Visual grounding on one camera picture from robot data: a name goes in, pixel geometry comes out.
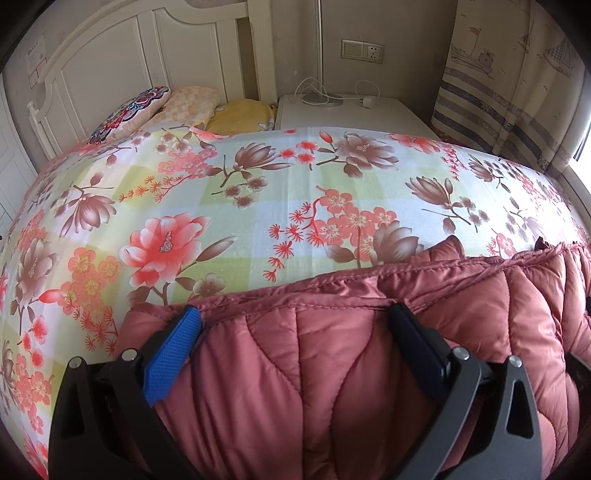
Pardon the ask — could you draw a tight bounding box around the white cable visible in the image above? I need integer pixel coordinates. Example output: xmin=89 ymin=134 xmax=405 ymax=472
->
xmin=293 ymin=76 xmax=380 ymax=106

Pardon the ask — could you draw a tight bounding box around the white wardrobe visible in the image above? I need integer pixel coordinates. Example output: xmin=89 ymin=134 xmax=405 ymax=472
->
xmin=0 ymin=78 xmax=38 ymax=236

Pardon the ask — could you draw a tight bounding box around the white wooden headboard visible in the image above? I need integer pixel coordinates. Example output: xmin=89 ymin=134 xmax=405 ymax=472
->
xmin=27 ymin=0 xmax=279 ymax=158

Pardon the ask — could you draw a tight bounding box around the white nightstand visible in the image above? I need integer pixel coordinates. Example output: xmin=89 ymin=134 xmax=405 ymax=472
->
xmin=275 ymin=93 xmax=437 ymax=140

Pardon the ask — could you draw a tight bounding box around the yellow pillow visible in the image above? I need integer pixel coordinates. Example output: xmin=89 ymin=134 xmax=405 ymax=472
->
xmin=204 ymin=99 xmax=279 ymax=136

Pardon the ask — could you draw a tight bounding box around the patterned round-print pillow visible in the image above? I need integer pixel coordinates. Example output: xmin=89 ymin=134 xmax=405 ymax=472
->
xmin=89 ymin=85 xmax=172 ymax=147

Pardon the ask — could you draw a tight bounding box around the wall socket panel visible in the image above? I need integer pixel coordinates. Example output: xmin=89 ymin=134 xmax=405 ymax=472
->
xmin=341 ymin=39 xmax=385 ymax=64

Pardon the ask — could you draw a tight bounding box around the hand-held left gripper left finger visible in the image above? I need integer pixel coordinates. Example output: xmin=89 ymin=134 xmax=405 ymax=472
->
xmin=47 ymin=305 xmax=205 ymax=480

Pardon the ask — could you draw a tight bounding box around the paper wall note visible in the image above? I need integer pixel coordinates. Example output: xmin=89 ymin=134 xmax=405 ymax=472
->
xmin=25 ymin=36 xmax=49 ymax=71

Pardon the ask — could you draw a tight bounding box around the peach checked pillow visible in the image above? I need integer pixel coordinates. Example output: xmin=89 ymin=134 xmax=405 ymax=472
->
xmin=158 ymin=86 xmax=223 ymax=128

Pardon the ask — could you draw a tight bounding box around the pink quilted jacket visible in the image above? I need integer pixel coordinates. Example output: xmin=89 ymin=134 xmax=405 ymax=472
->
xmin=113 ymin=235 xmax=591 ymax=480

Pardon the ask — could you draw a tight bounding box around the white pole lamp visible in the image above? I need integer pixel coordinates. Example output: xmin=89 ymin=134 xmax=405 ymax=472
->
xmin=299 ymin=0 xmax=345 ymax=110

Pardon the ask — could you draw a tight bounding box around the floral bed sheet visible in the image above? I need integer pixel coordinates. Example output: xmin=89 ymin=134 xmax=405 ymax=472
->
xmin=0 ymin=124 xmax=591 ymax=480

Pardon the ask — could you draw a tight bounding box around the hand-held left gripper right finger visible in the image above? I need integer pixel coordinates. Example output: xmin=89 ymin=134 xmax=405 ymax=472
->
xmin=388 ymin=303 xmax=544 ymax=480

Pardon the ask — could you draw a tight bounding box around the ship print curtain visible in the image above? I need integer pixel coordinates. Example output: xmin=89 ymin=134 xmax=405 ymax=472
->
xmin=431 ymin=0 xmax=591 ymax=175

